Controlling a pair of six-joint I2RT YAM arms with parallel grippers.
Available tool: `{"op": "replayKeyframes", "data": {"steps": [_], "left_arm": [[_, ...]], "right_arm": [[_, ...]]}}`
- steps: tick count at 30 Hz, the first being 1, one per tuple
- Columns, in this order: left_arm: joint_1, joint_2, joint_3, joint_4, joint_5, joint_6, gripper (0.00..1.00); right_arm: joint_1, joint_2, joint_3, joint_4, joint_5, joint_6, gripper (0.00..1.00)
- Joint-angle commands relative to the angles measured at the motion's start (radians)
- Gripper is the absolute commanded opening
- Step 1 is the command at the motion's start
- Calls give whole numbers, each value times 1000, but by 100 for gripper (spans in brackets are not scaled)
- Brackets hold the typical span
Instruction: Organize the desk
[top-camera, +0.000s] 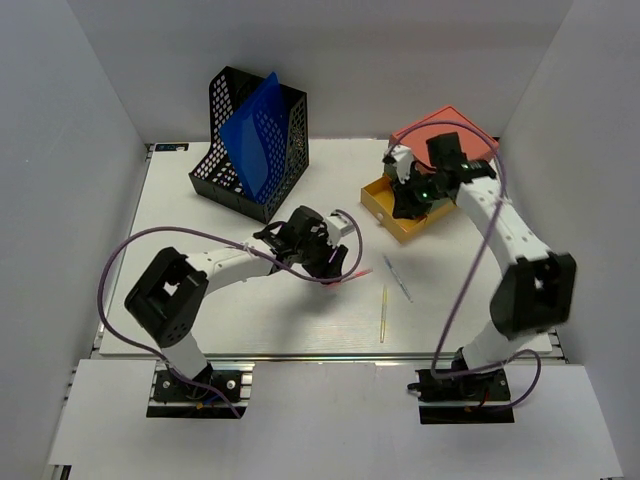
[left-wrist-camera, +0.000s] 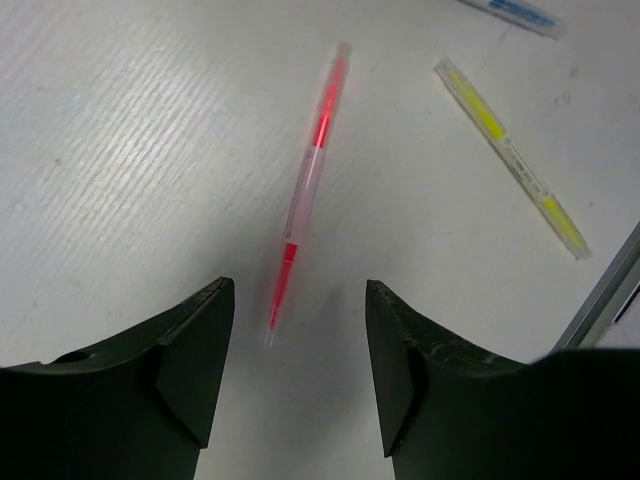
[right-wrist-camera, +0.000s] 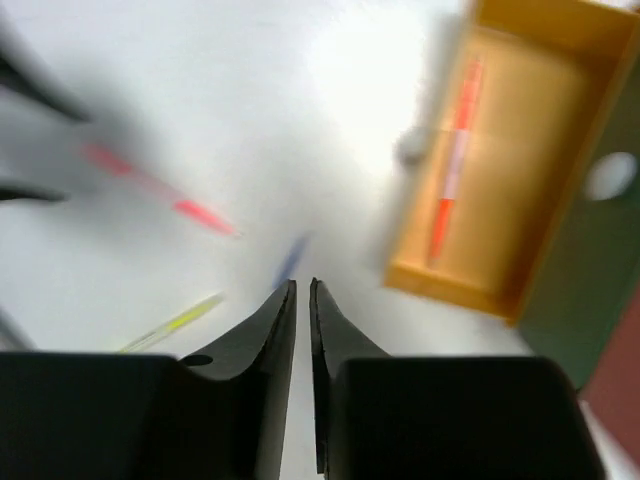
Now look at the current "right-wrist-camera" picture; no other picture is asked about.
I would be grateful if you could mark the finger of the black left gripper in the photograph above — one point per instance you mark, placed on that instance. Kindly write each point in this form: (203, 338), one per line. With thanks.
(14, 192)
(22, 76)

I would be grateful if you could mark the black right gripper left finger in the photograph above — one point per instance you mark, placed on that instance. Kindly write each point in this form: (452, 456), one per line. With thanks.
(217, 413)

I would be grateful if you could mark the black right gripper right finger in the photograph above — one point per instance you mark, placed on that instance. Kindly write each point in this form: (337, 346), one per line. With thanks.
(379, 416)

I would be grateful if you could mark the thin blue pen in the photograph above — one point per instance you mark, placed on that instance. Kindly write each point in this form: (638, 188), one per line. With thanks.
(291, 261)

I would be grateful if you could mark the green drawer box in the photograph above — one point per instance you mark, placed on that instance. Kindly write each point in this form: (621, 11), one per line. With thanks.
(592, 269)

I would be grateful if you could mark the thin orange pen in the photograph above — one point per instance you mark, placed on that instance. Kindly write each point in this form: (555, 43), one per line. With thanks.
(464, 112)

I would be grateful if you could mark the yellow drawer box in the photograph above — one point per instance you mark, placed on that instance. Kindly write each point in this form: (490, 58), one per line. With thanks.
(553, 71)

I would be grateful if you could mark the thin pink pen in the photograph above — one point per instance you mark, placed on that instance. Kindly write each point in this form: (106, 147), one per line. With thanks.
(120, 166)

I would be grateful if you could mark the thin yellow pen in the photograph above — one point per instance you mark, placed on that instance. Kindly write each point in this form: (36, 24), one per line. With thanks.
(168, 328)

